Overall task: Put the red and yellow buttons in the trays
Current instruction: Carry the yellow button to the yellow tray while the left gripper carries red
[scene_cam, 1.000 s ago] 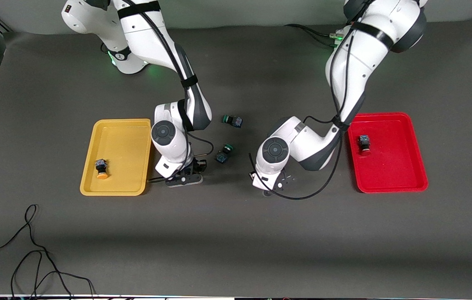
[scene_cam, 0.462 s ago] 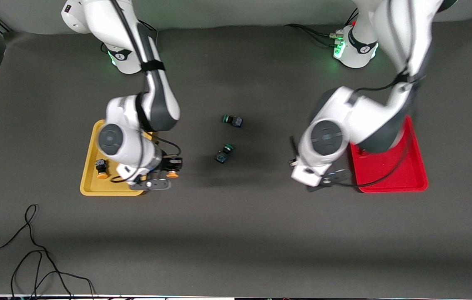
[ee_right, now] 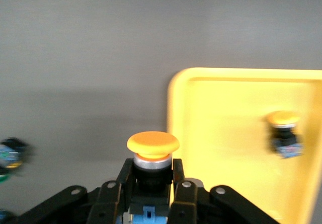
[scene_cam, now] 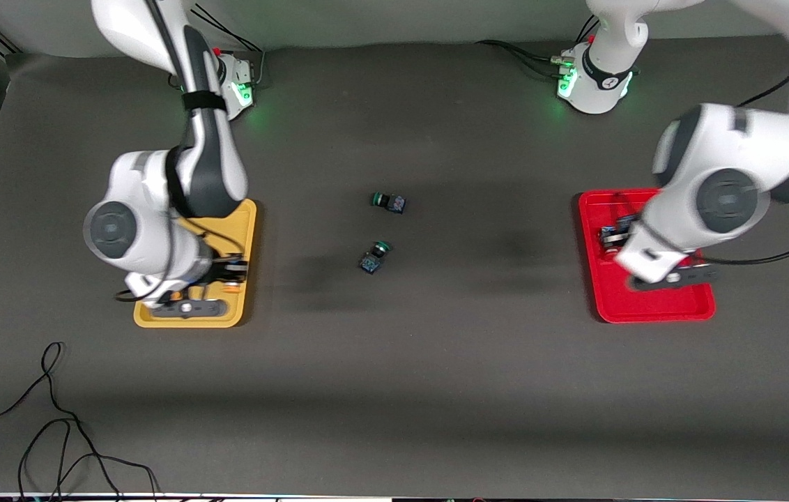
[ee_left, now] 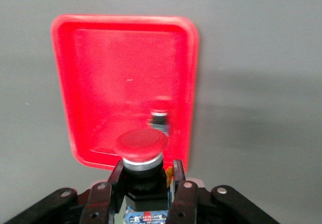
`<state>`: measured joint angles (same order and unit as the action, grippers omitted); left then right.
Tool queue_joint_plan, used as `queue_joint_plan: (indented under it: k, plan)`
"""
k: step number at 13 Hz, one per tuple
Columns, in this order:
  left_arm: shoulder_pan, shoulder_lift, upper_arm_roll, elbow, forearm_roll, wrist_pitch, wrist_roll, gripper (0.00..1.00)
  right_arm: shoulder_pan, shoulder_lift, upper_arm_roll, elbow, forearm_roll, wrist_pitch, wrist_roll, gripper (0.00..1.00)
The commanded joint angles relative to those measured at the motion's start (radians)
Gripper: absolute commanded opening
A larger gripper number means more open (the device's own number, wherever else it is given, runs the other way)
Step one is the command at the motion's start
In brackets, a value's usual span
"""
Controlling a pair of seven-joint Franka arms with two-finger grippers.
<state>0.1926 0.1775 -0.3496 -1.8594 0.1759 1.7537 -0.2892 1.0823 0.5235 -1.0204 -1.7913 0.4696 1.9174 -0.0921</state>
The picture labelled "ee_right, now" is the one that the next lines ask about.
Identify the yellow push button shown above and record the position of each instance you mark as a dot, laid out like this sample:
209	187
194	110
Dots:
153	143
283	118

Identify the yellow plastic tray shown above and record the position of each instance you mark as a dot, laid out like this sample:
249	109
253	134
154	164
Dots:
226	120

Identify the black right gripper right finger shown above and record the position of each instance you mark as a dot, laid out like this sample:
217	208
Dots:
186	198

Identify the green push button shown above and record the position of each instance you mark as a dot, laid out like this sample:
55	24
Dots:
12	153

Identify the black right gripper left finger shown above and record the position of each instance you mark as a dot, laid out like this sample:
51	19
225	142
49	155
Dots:
110	196

